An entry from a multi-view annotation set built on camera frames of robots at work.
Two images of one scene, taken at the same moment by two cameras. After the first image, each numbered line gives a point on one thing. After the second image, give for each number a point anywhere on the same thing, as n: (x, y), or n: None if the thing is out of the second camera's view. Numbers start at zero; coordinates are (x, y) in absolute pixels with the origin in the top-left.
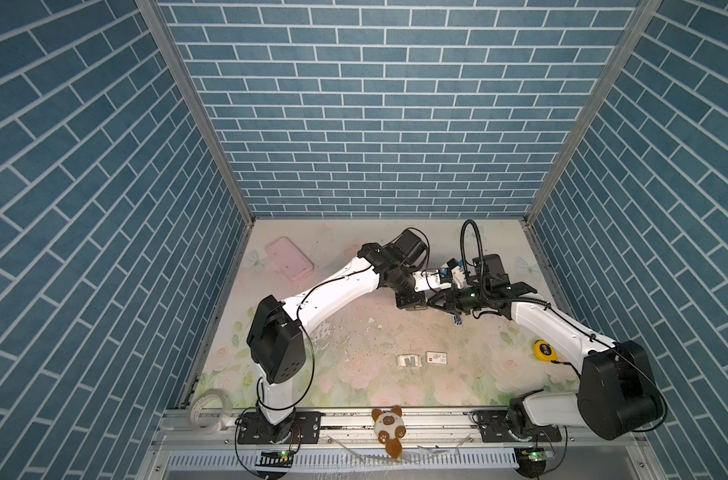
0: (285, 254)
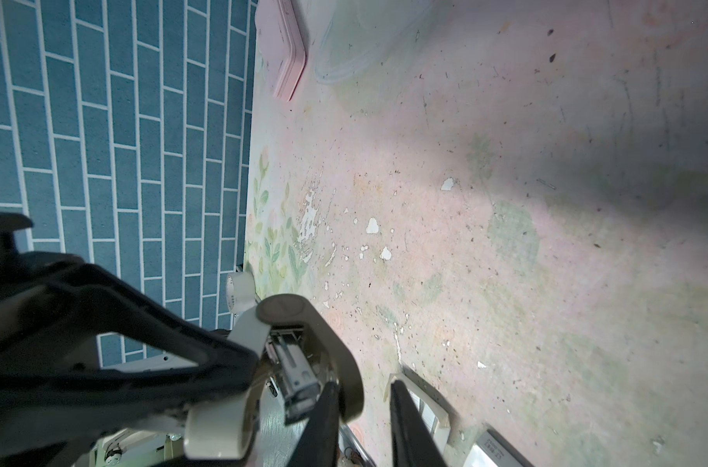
0: (283, 54)
